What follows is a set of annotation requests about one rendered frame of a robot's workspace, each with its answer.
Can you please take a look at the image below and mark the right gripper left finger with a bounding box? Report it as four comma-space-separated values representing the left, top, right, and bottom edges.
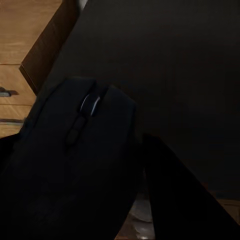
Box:
0, 132, 20, 170

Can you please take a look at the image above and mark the mouse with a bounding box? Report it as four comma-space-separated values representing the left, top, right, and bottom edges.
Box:
0, 76, 145, 240

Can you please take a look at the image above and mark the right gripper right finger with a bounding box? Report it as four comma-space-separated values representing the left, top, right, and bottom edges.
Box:
142, 133, 240, 240

